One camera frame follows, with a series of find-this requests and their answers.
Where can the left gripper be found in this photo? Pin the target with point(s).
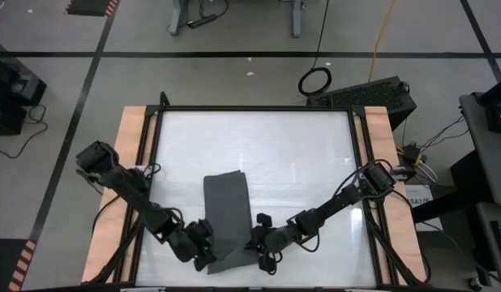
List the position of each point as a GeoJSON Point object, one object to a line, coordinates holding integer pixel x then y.
{"type": "Point", "coordinates": [187, 245]}

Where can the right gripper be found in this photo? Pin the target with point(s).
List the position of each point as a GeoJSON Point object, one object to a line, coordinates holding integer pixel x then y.
{"type": "Point", "coordinates": [272, 239]}

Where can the grey waffle weave towel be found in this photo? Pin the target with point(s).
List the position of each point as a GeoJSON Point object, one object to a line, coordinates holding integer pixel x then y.
{"type": "Point", "coordinates": [228, 211]}

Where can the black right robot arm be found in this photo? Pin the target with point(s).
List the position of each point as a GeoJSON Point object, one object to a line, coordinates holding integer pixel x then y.
{"type": "Point", "coordinates": [339, 198]}

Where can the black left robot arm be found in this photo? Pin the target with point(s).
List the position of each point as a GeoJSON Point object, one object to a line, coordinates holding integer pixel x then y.
{"type": "Point", "coordinates": [125, 184]}

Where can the wooden table side board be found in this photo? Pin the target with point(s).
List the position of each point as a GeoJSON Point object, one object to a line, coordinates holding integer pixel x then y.
{"type": "Point", "coordinates": [380, 121]}
{"type": "Point", "coordinates": [129, 121]}

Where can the silver connector box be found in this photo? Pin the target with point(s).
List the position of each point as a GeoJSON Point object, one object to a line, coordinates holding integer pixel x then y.
{"type": "Point", "coordinates": [401, 173]}

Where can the white paper label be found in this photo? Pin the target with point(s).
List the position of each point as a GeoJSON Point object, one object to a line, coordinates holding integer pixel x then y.
{"type": "Point", "coordinates": [420, 200]}

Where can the black power adapter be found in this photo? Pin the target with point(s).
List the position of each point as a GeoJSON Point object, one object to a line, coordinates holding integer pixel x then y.
{"type": "Point", "coordinates": [411, 153]}

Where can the black computer tower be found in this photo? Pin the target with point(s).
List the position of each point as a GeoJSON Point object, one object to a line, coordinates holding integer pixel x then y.
{"type": "Point", "coordinates": [364, 97]}

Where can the black desk base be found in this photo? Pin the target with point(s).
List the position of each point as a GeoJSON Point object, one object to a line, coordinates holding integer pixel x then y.
{"type": "Point", "coordinates": [457, 190]}

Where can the black hazard striped mat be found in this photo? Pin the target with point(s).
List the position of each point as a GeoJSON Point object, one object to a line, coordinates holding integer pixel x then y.
{"type": "Point", "coordinates": [88, 7]}
{"type": "Point", "coordinates": [7, 263]}

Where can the small grey desk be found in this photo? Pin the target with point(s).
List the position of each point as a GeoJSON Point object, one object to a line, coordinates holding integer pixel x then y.
{"type": "Point", "coordinates": [487, 243]}

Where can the grey desk leg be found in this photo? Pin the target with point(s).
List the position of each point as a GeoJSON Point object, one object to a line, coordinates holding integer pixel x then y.
{"type": "Point", "coordinates": [297, 18]}
{"type": "Point", "coordinates": [178, 16]}

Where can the black power strip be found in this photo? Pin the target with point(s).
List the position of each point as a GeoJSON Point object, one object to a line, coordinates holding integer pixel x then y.
{"type": "Point", "coordinates": [202, 21]}

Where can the large grey desk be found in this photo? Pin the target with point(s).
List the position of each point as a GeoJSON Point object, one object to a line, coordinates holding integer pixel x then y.
{"type": "Point", "coordinates": [485, 162]}

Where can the black equipment stack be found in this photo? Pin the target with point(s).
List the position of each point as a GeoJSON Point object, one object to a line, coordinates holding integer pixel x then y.
{"type": "Point", "coordinates": [11, 85]}

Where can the black screen device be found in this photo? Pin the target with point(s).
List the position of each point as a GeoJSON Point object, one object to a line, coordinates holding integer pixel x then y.
{"type": "Point", "coordinates": [498, 101]}

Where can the black table frame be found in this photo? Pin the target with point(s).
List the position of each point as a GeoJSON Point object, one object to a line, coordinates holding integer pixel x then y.
{"type": "Point", "coordinates": [254, 108]}

